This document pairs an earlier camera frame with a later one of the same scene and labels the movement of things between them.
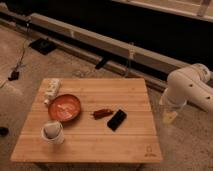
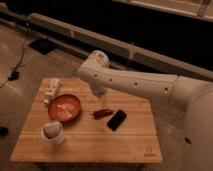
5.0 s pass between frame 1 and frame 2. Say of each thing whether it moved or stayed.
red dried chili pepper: stayed
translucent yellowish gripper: moved
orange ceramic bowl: stayed
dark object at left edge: stayed
